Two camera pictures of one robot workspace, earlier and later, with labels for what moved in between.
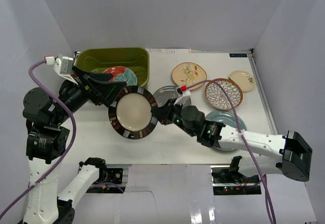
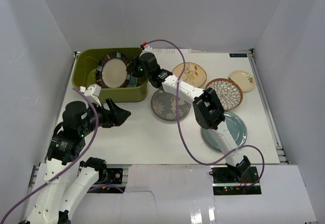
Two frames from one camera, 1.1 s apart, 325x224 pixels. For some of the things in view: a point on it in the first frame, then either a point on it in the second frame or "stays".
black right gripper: [163, 113] to [132, 69]
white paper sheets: [159, 51] stays
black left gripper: [86, 87] to [109, 116]
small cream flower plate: [246, 81] stays
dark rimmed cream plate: [130, 115] to [113, 71]
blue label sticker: [238, 55] stays
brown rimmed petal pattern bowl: [218, 98] stays
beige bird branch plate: [186, 73] stays
